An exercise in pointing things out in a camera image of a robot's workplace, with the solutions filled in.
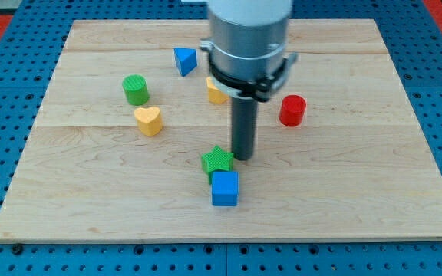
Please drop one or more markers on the yellow heart block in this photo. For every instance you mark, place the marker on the yellow heart block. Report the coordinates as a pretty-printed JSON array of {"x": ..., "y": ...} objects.
[{"x": 149, "y": 120}]

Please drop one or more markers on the blue cube block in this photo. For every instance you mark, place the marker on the blue cube block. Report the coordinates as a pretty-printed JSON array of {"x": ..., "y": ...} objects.
[{"x": 225, "y": 188}]

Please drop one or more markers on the green cylinder block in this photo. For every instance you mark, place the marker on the green cylinder block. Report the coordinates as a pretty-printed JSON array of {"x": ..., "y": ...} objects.
[{"x": 135, "y": 89}]

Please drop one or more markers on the blue triangle block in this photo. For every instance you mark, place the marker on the blue triangle block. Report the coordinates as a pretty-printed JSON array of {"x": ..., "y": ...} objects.
[{"x": 185, "y": 59}]

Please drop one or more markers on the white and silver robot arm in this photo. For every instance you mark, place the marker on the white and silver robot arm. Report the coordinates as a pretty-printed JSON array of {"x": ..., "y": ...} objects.
[{"x": 246, "y": 47}]

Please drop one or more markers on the light wooden board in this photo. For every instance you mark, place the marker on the light wooden board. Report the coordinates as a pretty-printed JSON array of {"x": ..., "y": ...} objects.
[{"x": 357, "y": 169}]

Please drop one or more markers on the green star block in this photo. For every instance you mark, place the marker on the green star block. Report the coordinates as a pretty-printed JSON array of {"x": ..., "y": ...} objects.
[{"x": 216, "y": 160}]

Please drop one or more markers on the yellow hexagon block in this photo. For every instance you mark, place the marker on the yellow hexagon block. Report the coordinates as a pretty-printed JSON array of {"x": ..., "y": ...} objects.
[{"x": 215, "y": 95}]

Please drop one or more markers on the red cylinder block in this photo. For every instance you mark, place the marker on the red cylinder block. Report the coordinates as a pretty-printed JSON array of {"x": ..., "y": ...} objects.
[{"x": 292, "y": 110}]

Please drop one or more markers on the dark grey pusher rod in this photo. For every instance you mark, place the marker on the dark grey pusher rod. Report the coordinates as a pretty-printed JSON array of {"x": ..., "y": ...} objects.
[{"x": 243, "y": 129}]

